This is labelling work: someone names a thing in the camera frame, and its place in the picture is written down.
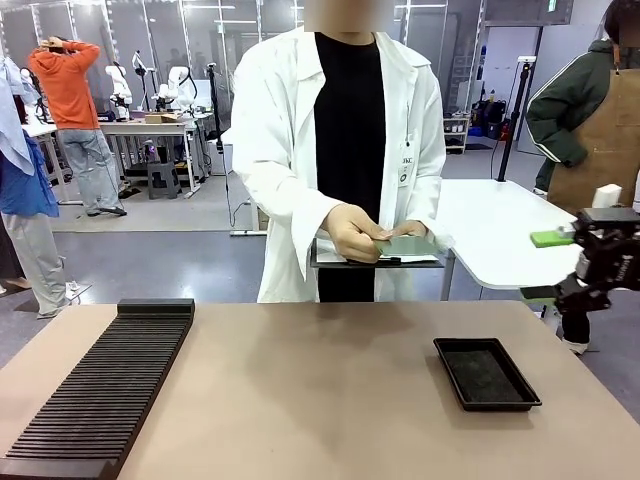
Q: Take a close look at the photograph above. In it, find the person's right hand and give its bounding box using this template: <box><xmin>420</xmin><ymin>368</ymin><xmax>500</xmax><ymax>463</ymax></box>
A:
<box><xmin>326</xmin><ymin>203</ymin><xmax>392</xmax><ymax>264</ymax></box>

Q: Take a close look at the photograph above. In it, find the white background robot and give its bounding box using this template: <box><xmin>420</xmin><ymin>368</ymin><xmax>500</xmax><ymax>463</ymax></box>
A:
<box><xmin>153</xmin><ymin>63</ymin><xmax>200</xmax><ymax>112</ymax></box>

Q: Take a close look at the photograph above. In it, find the white-sleeved right forearm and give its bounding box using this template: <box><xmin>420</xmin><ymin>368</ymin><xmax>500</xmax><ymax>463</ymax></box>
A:
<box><xmin>243</xmin><ymin>172</ymin><xmax>342</xmax><ymax>242</ymax></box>

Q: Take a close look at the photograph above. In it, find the black equipment bag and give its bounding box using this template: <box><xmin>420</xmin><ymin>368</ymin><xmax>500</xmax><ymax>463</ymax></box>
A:
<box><xmin>471</xmin><ymin>98</ymin><xmax>509</xmax><ymax>140</ymax></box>

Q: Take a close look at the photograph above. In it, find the dark grey clipboard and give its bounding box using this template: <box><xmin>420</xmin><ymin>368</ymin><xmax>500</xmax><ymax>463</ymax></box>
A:
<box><xmin>309</xmin><ymin>236</ymin><xmax>447</xmax><ymax>272</ymax></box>

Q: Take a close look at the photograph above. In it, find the black slotted PCB rack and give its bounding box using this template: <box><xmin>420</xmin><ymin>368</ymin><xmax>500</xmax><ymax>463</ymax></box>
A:
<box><xmin>0</xmin><ymin>297</ymin><xmax>196</xmax><ymax>480</ymax></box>

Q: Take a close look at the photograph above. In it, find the white side table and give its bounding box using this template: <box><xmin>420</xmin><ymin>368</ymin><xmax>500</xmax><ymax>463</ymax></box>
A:
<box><xmin>433</xmin><ymin>177</ymin><xmax>582</xmax><ymax>302</ymax></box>

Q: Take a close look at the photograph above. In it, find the black tripod pole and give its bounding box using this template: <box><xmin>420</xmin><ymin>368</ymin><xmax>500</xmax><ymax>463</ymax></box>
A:
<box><xmin>496</xmin><ymin>55</ymin><xmax>537</xmax><ymax>183</ymax></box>

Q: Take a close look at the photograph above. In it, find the person's left hand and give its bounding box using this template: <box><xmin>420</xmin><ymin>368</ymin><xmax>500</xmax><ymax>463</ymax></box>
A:
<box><xmin>391</xmin><ymin>220</ymin><xmax>429</xmax><ymax>241</ymax></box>

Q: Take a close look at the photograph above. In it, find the black plastic tray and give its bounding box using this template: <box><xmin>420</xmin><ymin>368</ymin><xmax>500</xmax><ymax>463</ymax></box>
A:
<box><xmin>432</xmin><ymin>336</ymin><xmax>543</xmax><ymax>413</ymax></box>

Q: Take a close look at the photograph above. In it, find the white-sleeved left forearm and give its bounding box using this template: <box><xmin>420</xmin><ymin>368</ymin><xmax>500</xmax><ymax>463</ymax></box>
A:
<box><xmin>413</xmin><ymin>197</ymin><xmax>457</xmax><ymax>252</ymax></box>

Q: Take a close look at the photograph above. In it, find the person in brown apron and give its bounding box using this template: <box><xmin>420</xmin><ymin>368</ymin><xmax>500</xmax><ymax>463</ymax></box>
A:
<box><xmin>525</xmin><ymin>0</ymin><xmax>640</xmax><ymax>357</ymax></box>

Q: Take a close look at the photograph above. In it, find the white name badge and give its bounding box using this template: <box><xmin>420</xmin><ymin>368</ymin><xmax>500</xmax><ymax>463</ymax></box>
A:
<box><xmin>397</xmin><ymin>133</ymin><xmax>417</xmax><ymax>189</ymax></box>

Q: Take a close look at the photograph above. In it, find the green PCB board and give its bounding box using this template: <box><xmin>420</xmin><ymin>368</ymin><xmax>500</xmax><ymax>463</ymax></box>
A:
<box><xmin>375</xmin><ymin>235</ymin><xmax>437</xmax><ymax>259</ymax></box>

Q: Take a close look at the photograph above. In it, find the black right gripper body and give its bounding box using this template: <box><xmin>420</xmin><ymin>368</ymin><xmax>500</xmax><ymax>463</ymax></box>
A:
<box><xmin>575</xmin><ymin>206</ymin><xmax>640</xmax><ymax>295</ymax></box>

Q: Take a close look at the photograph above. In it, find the low wooden shelf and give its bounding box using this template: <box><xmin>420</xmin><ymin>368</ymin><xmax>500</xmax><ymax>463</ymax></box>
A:
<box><xmin>443</xmin><ymin>115</ymin><xmax>472</xmax><ymax>154</ymax></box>

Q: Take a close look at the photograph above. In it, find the person in blue shirt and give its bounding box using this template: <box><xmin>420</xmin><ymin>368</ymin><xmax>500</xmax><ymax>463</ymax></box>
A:
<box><xmin>0</xmin><ymin>53</ymin><xmax>70</xmax><ymax>320</ymax></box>

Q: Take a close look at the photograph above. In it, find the white workshop desk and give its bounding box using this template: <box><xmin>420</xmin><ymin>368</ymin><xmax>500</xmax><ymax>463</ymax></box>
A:
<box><xmin>96</xmin><ymin>111</ymin><xmax>213</xmax><ymax>200</ymax></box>

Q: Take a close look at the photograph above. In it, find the person in white lab coat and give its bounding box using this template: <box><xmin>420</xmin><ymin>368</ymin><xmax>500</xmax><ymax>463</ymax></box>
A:
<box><xmin>220</xmin><ymin>0</ymin><xmax>457</xmax><ymax>304</ymax></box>

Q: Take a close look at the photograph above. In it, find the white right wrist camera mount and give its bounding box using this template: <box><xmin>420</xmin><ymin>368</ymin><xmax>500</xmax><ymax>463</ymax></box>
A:
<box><xmin>591</xmin><ymin>183</ymin><xmax>624</xmax><ymax>210</ymax></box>

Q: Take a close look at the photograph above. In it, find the person in orange hoodie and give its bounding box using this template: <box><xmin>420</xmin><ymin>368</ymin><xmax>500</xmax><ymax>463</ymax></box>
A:
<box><xmin>27</xmin><ymin>35</ymin><xmax>129</xmax><ymax>218</ymax></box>

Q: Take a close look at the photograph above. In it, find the grey plastic stool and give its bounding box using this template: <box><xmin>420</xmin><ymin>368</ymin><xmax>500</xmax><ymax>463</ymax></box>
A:
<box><xmin>146</xmin><ymin>160</ymin><xmax>180</xmax><ymax>202</ymax></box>

